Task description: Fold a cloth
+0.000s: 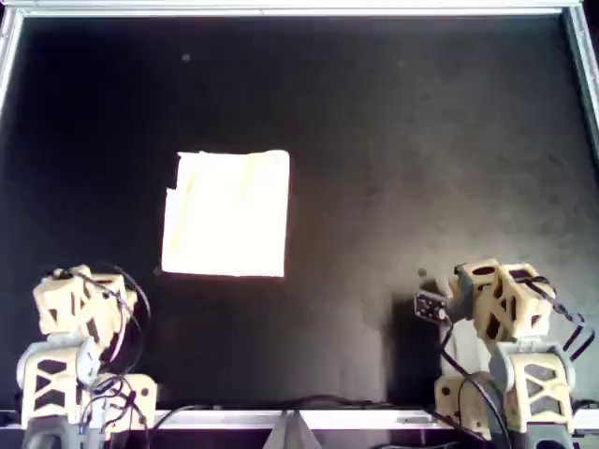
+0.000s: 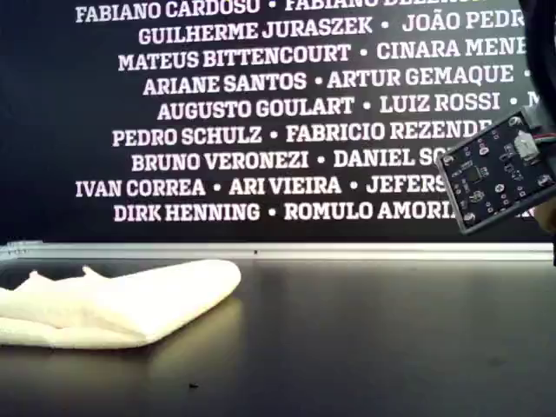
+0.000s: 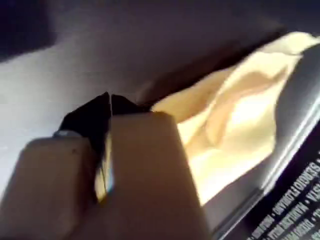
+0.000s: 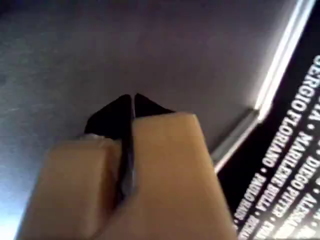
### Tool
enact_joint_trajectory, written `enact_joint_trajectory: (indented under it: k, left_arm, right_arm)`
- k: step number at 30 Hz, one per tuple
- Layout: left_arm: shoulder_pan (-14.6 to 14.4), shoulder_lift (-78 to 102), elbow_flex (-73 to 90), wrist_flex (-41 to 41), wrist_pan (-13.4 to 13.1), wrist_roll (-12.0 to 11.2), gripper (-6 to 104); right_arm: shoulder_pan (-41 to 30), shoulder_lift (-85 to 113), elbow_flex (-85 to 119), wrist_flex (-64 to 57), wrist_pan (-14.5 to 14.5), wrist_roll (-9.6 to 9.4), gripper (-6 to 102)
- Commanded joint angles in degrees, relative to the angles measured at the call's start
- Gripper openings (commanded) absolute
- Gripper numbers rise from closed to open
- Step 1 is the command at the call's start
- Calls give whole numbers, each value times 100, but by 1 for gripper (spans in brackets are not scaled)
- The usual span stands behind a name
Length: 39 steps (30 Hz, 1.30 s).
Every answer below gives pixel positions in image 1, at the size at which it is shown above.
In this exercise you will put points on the pale yellow square cloth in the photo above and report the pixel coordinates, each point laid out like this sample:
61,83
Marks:
224,215

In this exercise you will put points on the beige lattice right robot arm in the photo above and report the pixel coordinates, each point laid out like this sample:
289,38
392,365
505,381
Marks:
538,350

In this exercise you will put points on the beige lattice left robot arm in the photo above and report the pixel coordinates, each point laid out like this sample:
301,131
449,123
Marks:
56,351

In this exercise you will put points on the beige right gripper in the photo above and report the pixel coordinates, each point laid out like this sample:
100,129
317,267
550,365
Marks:
486,285

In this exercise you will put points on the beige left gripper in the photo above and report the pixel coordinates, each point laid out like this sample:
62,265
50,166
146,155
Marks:
42,290

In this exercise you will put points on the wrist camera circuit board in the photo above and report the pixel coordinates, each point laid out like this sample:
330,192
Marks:
430,304

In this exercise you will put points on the grey triangular camera stand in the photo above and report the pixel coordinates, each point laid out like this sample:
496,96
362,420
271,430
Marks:
292,435

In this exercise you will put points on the beige right arm base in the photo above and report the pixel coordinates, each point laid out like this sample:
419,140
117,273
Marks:
449,393

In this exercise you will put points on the beige left arm base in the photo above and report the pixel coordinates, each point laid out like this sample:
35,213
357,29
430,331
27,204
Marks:
140,393

